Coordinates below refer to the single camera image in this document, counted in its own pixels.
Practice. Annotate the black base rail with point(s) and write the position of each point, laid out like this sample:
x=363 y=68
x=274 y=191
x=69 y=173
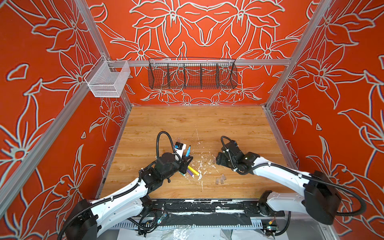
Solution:
x=246 y=207

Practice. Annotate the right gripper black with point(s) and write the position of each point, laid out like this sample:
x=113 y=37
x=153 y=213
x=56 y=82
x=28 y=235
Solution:
x=221 y=161

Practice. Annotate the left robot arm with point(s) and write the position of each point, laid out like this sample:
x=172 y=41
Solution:
x=89 y=219

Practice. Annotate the black wire basket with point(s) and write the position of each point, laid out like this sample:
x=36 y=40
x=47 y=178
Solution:
x=192 y=74

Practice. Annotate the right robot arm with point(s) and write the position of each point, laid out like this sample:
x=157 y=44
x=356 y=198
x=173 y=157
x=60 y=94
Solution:
x=314 y=194

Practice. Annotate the clear plastic bin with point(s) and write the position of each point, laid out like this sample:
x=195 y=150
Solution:
x=106 y=82

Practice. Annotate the yellow marker pen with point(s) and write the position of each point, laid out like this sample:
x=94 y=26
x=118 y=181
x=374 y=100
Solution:
x=193 y=171

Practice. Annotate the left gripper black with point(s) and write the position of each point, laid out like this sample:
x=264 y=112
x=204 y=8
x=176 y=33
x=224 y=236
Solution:
x=185 y=159

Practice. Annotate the blue marker pen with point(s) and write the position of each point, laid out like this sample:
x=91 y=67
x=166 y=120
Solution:
x=188 y=151

